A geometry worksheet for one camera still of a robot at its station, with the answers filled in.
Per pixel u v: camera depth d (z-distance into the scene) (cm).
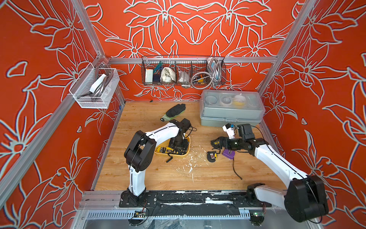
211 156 85
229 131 77
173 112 111
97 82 69
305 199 39
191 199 74
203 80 88
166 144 82
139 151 51
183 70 95
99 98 67
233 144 71
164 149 89
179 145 79
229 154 88
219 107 91
